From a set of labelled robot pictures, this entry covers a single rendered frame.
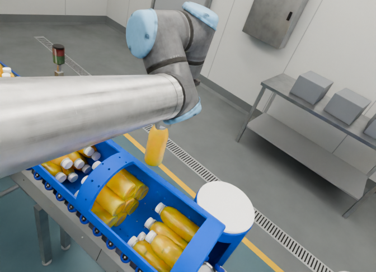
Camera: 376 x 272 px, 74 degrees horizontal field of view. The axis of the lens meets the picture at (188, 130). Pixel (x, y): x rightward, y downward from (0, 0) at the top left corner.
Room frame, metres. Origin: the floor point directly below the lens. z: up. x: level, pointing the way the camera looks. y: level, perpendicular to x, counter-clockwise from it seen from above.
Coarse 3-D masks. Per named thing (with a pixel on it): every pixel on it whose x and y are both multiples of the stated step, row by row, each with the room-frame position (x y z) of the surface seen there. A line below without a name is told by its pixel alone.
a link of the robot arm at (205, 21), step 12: (192, 12) 0.58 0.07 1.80; (204, 12) 0.60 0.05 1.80; (192, 24) 0.57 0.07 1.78; (204, 24) 0.59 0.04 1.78; (216, 24) 0.61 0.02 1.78; (204, 36) 0.59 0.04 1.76; (192, 48) 0.58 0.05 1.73; (204, 48) 0.61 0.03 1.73; (192, 60) 0.60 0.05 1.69; (204, 60) 0.63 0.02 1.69
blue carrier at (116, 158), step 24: (96, 144) 0.85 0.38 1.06; (96, 168) 0.58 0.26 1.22; (120, 168) 0.61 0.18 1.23; (144, 168) 0.65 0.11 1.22; (72, 192) 0.63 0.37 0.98; (96, 192) 0.52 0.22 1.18; (168, 192) 0.68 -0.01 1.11; (96, 216) 0.48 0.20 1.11; (144, 216) 0.63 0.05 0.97; (192, 216) 0.63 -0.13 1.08; (120, 240) 0.43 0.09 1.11; (192, 240) 0.44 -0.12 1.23; (216, 240) 0.46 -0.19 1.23; (144, 264) 0.38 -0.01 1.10; (192, 264) 0.38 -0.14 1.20
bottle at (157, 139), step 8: (152, 128) 0.66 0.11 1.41; (160, 128) 0.65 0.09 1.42; (152, 136) 0.64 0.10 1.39; (160, 136) 0.64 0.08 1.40; (152, 144) 0.64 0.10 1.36; (160, 144) 0.64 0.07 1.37; (152, 152) 0.64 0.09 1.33; (160, 152) 0.65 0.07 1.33; (144, 160) 0.65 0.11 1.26; (152, 160) 0.64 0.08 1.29; (160, 160) 0.65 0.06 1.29
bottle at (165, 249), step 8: (152, 240) 0.47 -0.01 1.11; (160, 240) 0.46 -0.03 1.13; (168, 240) 0.47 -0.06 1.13; (152, 248) 0.44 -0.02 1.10; (160, 248) 0.44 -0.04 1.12; (168, 248) 0.44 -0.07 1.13; (176, 248) 0.45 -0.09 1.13; (160, 256) 0.43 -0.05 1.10; (168, 256) 0.43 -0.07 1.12; (176, 256) 0.43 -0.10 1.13; (168, 264) 0.41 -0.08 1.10
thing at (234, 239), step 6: (198, 192) 0.81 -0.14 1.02; (222, 234) 0.65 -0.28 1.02; (228, 234) 0.65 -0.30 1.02; (234, 234) 0.66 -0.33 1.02; (240, 234) 0.67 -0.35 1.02; (222, 240) 0.65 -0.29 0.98; (228, 240) 0.65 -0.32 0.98; (234, 240) 0.66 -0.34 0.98; (240, 240) 0.69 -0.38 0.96; (216, 246) 0.87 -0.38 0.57; (222, 246) 0.84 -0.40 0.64; (228, 246) 0.66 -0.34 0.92; (234, 246) 0.68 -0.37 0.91; (210, 252) 0.88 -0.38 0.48; (216, 252) 0.85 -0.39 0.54; (222, 252) 0.82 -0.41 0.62; (228, 252) 0.67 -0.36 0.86; (210, 258) 0.86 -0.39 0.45; (216, 258) 0.83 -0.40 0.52; (222, 258) 0.66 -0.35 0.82; (222, 264) 0.69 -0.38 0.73
